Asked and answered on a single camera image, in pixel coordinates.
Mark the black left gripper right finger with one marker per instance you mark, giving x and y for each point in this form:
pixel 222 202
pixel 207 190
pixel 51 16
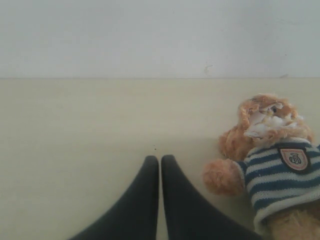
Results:
pixel 188 215

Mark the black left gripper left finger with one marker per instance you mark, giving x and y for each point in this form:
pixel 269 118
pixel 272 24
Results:
pixel 135 215

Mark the tan teddy bear striped sweater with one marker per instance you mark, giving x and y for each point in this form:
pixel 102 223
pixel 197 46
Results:
pixel 270 155

